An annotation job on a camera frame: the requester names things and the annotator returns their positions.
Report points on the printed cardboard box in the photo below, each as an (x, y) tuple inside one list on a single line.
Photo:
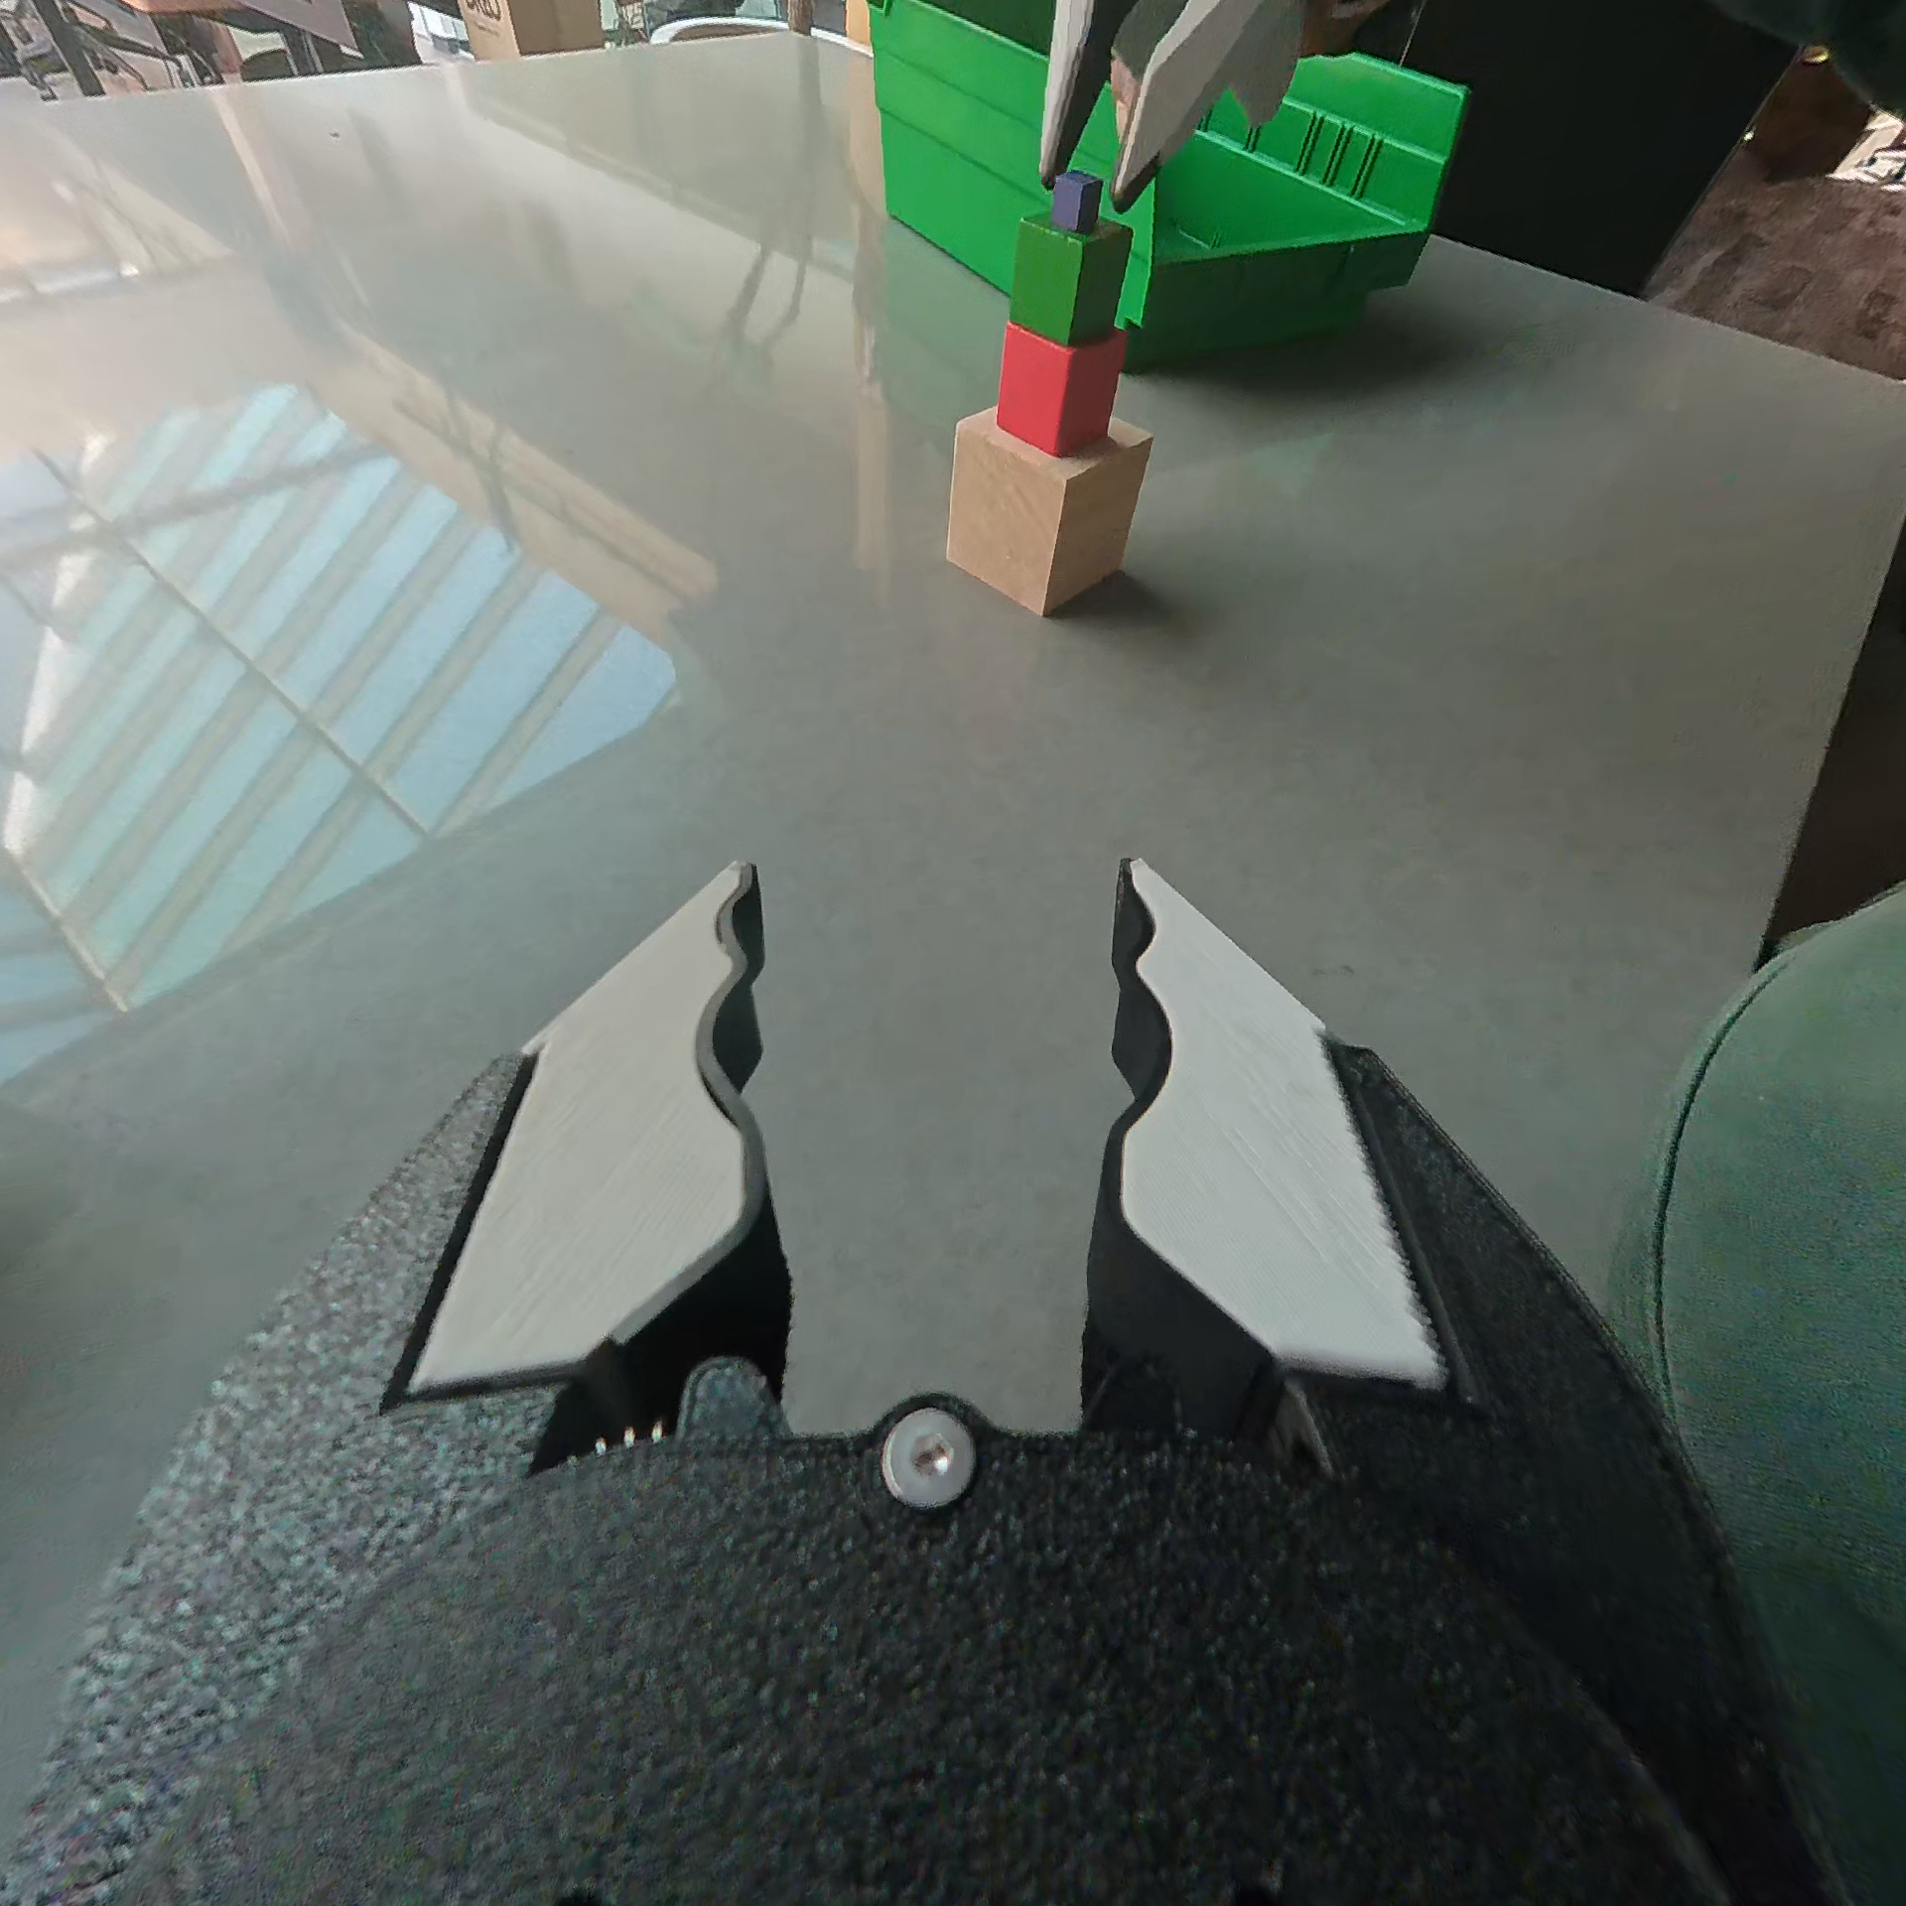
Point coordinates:
[(538, 22)]

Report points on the person's green clothing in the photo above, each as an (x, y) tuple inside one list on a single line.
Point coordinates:
[(1788, 1339)]

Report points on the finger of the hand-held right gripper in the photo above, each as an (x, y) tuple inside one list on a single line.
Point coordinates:
[(1206, 59), (1076, 74)]

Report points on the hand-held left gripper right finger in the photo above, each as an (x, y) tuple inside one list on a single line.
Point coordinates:
[(1266, 1205)]

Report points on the red wooden cube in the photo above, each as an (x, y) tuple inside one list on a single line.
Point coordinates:
[(1059, 386)]

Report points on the tiny blue wooden cube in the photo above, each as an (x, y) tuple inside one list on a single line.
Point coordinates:
[(1078, 201)]

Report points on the green plastic bin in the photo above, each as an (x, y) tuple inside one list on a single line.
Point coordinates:
[(954, 149)]

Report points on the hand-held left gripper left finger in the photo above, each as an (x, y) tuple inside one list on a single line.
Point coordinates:
[(612, 1205)]

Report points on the small dark green wooden cube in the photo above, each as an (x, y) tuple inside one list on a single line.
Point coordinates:
[(1066, 282)]

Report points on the large plain wooden cube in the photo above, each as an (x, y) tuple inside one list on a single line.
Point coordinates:
[(1044, 513)]

